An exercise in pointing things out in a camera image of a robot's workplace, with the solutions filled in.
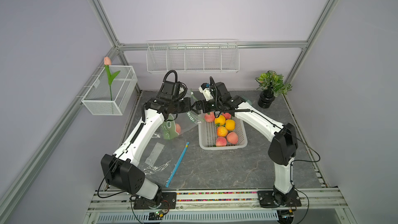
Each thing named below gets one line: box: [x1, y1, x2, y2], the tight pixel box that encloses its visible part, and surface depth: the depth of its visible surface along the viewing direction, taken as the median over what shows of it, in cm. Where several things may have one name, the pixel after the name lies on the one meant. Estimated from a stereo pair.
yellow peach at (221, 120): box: [214, 114, 226, 126], surface depth 98 cm
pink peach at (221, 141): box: [215, 136, 227, 147], surface depth 89 cm
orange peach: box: [217, 125, 229, 137], surface depth 93 cm
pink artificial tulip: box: [104, 56, 121, 102], surface depth 81 cm
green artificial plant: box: [254, 70, 293, 97], surface depth 93 cm
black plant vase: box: [257, 89, 276, 109], surface depth 107 cm
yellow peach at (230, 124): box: [224, 119, 236, 131], surface depth 96 cm
